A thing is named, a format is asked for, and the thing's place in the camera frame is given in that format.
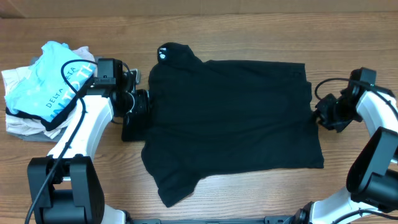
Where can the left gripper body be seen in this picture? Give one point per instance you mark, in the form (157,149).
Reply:
(135,104)

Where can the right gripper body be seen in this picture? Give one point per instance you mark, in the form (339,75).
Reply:
(336,114)

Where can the black t-shirt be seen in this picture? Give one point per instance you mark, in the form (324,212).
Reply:
(222,117)

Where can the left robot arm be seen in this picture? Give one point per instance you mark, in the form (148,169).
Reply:
(64,185)

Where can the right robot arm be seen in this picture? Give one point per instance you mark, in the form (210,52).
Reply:
(371,186)

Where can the light blue folded shirt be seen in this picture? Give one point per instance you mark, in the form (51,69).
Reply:
(51,86)

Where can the grey folded shirt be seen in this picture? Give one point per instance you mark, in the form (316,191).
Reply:
(39,103)

